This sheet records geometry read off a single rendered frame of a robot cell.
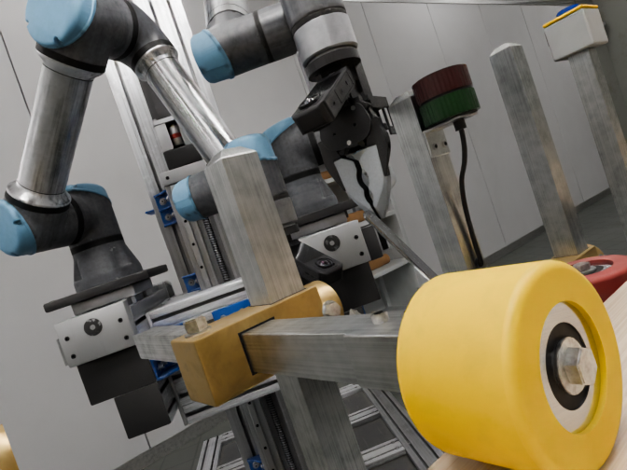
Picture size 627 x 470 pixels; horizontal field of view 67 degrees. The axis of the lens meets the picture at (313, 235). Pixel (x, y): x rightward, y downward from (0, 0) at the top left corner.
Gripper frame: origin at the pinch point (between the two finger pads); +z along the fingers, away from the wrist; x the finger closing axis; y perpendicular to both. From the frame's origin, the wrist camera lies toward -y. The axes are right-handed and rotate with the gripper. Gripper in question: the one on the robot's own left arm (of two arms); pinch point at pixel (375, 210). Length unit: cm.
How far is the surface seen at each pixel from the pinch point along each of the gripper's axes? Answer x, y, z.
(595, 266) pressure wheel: -22.0, -7.7, 10.5
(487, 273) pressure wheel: -20.5, -35.8, 2.8
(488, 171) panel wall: 87, 488, 11
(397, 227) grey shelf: 118, 281, 25
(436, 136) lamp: -10.4, -0.8, -5.8
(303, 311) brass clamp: -2.4, -24.2, 5.3
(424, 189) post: -7.5, -1.7, -0.5
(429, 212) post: -7.1, -1.6, 2.1
